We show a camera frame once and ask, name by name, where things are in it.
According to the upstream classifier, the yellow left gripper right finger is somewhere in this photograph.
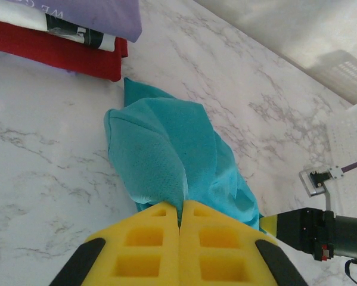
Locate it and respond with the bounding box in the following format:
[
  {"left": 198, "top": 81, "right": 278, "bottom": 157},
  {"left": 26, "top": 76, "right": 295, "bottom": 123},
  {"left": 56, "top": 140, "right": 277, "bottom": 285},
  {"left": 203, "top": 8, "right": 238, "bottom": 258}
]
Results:
[{"left": 178, "top": 199, "right": 309, "bottom": 286}]

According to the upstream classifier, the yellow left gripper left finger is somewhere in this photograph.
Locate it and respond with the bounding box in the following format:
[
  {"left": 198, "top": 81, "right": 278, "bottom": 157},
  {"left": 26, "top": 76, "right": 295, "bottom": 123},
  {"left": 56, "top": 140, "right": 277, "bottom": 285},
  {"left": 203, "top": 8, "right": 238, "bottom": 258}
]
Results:
[{"left": 48, "top": 201, "right": 181, "bottom": 286}]

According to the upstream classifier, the teal t-shirt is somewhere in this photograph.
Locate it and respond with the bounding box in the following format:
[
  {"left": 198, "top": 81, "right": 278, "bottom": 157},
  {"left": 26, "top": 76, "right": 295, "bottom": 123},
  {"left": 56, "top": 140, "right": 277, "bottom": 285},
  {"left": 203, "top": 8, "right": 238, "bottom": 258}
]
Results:
[{"left": 103, "top": 76, "right": 268, "bottom": 236}]

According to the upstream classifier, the white perforated plastic basket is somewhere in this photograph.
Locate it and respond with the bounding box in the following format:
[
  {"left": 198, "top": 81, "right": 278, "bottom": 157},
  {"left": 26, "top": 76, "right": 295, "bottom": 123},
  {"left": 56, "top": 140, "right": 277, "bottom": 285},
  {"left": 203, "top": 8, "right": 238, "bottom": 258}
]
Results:
[{"left": 325, "top": 92, "right": 357, "bottom": 223}]

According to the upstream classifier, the red folded t-shirt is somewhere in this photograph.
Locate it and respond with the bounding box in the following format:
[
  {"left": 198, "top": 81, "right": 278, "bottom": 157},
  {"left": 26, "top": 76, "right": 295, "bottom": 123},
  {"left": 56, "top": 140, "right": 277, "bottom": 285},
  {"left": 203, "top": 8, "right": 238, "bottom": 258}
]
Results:
[{"left": 0, "top": 17, "right": 129, "bottom": 82}]

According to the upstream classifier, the purple folded t-shirt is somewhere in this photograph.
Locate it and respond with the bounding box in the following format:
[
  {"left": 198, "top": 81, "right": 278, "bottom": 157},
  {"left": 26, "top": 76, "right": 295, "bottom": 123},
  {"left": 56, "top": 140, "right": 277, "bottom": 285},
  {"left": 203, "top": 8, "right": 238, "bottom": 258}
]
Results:
[{"left": 26, "top": 0, "right": 142, "bottom": 43}]

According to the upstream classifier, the white printed folded t-shirt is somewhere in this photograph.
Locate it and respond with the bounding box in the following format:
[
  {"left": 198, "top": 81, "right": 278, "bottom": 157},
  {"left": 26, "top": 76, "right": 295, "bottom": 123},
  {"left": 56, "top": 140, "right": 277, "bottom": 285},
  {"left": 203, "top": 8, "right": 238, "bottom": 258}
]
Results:
[{"left": 0, "top": 0, "right": 117, "bottom": 52}]

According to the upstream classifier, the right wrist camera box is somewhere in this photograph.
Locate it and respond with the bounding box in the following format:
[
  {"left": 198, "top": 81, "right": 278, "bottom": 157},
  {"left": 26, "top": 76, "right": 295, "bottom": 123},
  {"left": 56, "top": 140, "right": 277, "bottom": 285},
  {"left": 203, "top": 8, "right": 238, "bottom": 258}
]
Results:
[{"left": 299, "top": 166, "right": 346, "bottom": 198}]

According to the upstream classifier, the right gripper thin black cable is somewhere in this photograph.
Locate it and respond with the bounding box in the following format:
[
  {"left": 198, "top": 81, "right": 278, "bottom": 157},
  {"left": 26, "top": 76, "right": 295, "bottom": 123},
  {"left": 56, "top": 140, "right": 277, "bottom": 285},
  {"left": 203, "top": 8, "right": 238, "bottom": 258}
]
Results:
[{"left": 344, "top": 258, "right": 357, "bottom": 283}]

